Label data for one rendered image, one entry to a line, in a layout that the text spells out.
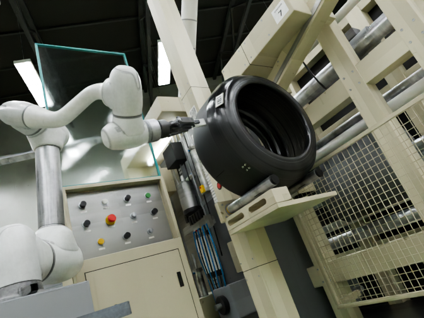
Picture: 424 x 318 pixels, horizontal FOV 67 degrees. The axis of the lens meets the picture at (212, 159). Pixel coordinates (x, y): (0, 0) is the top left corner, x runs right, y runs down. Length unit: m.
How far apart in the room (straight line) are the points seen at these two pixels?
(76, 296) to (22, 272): 0.19
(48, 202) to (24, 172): 10.68
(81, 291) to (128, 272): 0.49
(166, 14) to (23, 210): 10.03
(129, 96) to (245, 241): 0.88
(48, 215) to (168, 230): 0.66
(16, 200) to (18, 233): 10.61
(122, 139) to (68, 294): 0.53
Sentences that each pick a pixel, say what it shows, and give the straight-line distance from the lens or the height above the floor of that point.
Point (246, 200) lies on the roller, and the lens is 1.43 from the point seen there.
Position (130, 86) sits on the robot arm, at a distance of 1.14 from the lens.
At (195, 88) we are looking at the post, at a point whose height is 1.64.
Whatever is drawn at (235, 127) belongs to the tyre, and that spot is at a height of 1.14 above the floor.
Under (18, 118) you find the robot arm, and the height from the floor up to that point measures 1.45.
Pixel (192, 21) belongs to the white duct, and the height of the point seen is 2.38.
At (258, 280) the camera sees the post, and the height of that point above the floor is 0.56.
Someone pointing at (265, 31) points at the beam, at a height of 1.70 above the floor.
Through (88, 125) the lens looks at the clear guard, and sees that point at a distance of 1.97.
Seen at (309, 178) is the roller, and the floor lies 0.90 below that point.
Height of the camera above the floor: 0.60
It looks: 21 degrees up
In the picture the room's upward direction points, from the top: 20 degrees counter-clockwise
